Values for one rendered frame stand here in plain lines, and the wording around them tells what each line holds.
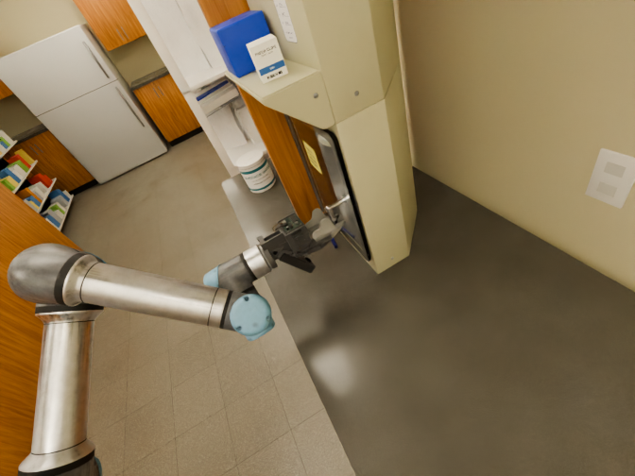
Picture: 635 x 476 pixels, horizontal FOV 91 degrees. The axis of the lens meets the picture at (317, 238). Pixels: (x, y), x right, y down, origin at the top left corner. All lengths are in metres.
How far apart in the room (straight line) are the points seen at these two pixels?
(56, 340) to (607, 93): 1.13
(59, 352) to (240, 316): 0.38
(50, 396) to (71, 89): 4.99
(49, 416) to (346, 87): 0.83
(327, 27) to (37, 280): 0.63
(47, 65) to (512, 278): 5.45
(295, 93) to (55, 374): 0.70
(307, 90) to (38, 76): 5.17
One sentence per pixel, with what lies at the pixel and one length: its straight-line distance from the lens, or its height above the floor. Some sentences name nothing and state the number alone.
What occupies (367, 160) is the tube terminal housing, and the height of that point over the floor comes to 1.31.
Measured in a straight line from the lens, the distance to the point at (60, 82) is 5.59.
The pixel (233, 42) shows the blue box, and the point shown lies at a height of 1.57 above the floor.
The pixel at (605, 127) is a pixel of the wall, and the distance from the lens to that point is 0.82.
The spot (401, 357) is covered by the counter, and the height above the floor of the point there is 0.94.
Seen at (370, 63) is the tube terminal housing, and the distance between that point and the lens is 0.65.
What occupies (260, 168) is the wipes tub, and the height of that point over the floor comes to 1.05.
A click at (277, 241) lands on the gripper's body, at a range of 0.74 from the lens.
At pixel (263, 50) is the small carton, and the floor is 1.56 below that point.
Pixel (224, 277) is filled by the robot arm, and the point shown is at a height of 1.20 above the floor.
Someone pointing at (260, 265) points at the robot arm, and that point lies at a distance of 0.74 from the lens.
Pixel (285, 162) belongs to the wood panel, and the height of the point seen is 1.20.
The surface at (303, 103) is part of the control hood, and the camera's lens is 0.59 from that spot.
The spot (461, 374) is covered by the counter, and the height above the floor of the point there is 0.94.
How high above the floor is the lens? 1.67
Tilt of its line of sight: 42 degrees down
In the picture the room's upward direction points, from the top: 24 degrees counter-clockwise
